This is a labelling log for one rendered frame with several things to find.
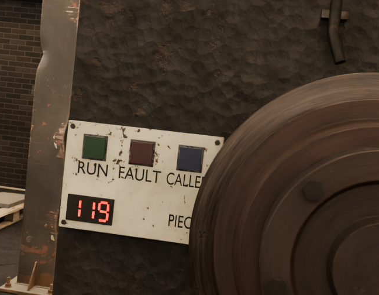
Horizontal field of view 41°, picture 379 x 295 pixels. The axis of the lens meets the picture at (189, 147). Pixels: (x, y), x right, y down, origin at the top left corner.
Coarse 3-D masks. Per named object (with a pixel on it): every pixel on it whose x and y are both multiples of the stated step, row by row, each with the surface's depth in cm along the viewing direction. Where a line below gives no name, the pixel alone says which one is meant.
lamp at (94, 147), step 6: (90, 138) 83; (96, 138) 83; (102, 138) 83; (84, 144) 84; (90, 144) 83; (96, 144) 83; (102, 144) 83; (84, 150) 84; (90, 150) 83; (96, 150) 83; (102, 150) 83; (84, 156) 84; (90, 156) 83; (96, 156) 83; (102, 156) 83
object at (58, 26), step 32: (64, 0) 331; (64, 32) 332; (64, 64) 332; (64, 96) 333; (32, 128) 337; (64, 128) 331; (32, 160) 338; (64, 160) 335; (32, 192) 339; (32, 224) 340; (32, 256) 341; (0, 288) 332; (32, 288) 336
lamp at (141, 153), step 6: (132, 144) 82; (138, 144) 82; (144, 144) 82; (150, 144) 82; (132, 150) 83; (138, 150) 82; (144, 150) 82; (150, 150) 82; (132, 156) 83; (138, 156) 82; (144, 156) 82; (150, 156) 82; (132, 162) 83; (138, 162) 82; (144, 162) 82; (150, 162) 82
